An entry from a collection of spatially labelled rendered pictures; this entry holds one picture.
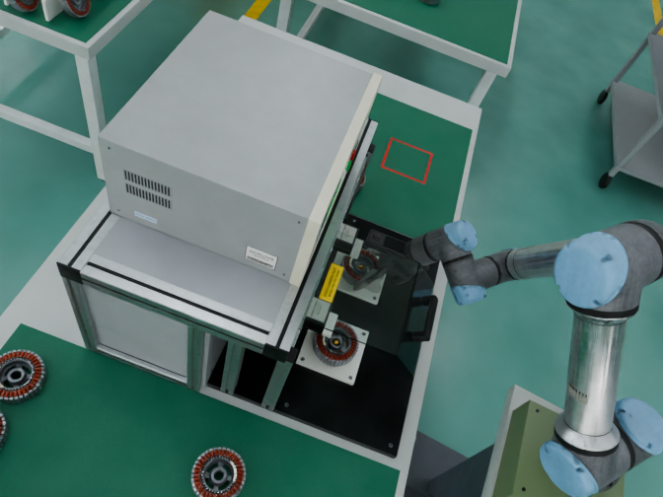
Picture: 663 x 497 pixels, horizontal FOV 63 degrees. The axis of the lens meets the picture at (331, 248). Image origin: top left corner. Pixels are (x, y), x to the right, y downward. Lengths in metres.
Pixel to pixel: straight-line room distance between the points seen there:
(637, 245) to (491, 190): 2.15
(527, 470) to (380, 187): 0.92
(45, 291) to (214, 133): 0.68
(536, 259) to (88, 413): 1.03
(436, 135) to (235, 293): 1.22
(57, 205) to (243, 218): 1.72
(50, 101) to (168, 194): 2.10
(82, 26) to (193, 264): 1.31
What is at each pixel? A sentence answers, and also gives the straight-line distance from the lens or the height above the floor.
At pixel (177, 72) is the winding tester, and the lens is 1.09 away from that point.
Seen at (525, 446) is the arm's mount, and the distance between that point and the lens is 1.40.
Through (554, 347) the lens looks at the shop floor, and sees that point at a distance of 2.71.
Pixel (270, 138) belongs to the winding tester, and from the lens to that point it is 0.98.
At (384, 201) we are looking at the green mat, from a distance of 1.72.
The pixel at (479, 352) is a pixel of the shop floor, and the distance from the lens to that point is 2.49.
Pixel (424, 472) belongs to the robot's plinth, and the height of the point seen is 0.02.
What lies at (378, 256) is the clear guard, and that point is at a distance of 1.18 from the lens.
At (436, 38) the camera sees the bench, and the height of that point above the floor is 0.75.
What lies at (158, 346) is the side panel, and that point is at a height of 0.89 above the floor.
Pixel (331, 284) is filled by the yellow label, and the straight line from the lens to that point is 1.11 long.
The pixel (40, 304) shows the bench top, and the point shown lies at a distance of 1.46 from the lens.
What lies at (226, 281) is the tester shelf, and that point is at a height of 1.11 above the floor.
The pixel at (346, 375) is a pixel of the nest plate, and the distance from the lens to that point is 1.35.
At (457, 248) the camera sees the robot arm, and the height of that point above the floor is 1.07.
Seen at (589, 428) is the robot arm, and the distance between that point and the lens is 1.15.
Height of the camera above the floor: 1.99
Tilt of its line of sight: 53 degrees down
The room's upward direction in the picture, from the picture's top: 22 degrees clockwise
